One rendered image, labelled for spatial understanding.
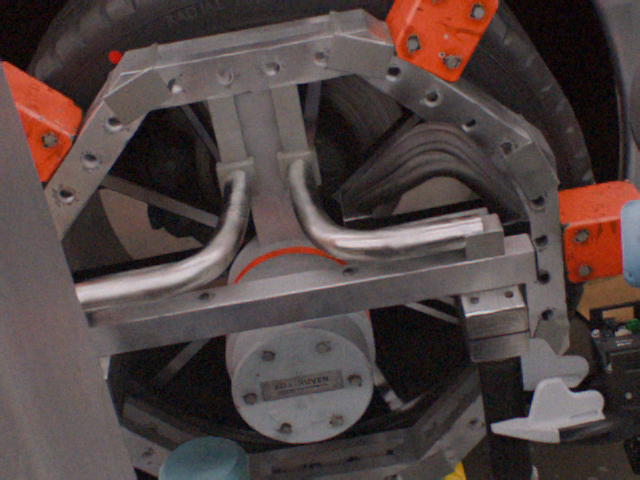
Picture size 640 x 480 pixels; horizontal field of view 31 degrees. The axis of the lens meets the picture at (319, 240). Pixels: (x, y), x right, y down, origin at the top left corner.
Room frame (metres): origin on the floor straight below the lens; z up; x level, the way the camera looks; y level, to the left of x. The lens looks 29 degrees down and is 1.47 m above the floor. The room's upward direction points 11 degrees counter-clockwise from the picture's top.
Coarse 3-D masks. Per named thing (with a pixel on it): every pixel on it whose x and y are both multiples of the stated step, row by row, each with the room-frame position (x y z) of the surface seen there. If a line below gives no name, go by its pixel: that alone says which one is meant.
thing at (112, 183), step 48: (384, 144) 1.08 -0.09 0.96; (96, 192) 1.29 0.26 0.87; (144, 192) 1.09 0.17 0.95; (336, 192) 1.09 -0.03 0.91; (96, 240) 1.22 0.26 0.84; (384, 336) 1.22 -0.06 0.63; (432, 336) 1.15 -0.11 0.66; (144, 384) 1.08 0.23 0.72; (192, 384) 1.13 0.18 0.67; (384, 384) 1.09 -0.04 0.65; (432, 384) 1.07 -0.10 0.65; (240, 432) 1.07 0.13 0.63
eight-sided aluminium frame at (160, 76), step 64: (128, 64) 1.01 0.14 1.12; (192, 64) 0.99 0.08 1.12; (256, 64) 0.98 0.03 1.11; (320, 64) 0.99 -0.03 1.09; (384, 64) 0.98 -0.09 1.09; (128, 128) 0.99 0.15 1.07; (512, 128) 0.98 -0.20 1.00; (64, 192) 1.01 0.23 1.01; (128, 448) 0.99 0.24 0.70; (320, 448) 1.03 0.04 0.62; (384, 448) 1.02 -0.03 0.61; (448, 448) 0.99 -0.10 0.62
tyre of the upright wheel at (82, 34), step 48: (96, 0) 1.14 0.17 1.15; (144, 0) 1.07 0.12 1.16; (192, 0) 1.07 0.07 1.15; (240, 0) 1.07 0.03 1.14; (288, 0) 1.06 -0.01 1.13; (336, 0) 1.06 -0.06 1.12; (384, 0) 1.06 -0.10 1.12; (48, 48) 1.13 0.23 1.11; (96, 48) 1.07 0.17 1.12; (480, 48) 1.06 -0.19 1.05; (528, 48) 1.07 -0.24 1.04; (96, 96) 1.07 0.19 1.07; (528, 96) 1.06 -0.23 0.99; (576, 144) 1.06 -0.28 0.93; (576, 288) 1.06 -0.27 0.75
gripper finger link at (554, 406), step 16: (544, 384) 0.74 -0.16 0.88; (560, 384) 0.74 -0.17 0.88; (544, 400) 0.74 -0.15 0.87; (560, 400) 0.74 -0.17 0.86; (576, 400) 0.74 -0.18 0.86; (592, 400) 0.74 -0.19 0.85; (544, 416) 0.74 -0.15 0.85; (560, 416) 0.74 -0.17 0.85; (576, 416) 0.74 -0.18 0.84; (592, 416) 0.74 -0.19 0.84; (496, 432) 0.75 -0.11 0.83; (512, 432) 0.74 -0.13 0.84; (528, 432) 0.74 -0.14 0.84; (544, 432) 0.73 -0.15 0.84
